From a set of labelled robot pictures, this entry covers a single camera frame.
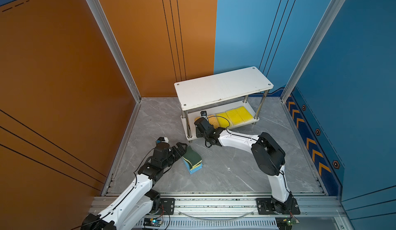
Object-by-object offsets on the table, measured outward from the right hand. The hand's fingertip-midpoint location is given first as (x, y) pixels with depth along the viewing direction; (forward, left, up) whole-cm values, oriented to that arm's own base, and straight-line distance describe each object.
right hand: (198, 127), depth 94 cm
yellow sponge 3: (+12, -31, -1) cm, 33 cm away
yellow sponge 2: (+8, -23, 0) cm, 25 cm away
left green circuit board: (-47, +20, -9) cm, 51 cm away
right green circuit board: (-47, -41, -10) cm, 63 cm away
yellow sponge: (-3, -14, +12) cm, 18 cm away
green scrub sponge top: (-19, +2, 0) cm, 19 cm away
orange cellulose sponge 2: (+4, -9, +2) cm, 10 cm away
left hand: (-15, +8, +2) cm, 17 cm away
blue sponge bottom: (-24, +2, -6) cm, 25 cm away
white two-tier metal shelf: (0, -20, +26) cm, 32 cm away
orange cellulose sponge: (-6, 0, +17) cm, 18 cm away
